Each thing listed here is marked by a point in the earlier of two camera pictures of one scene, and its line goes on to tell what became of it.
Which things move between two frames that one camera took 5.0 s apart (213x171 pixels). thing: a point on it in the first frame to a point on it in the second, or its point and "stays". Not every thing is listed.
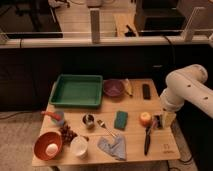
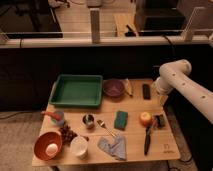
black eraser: (146, 91) stays
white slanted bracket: (188, 35) stays
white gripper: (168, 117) to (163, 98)
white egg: (51, 149) stays
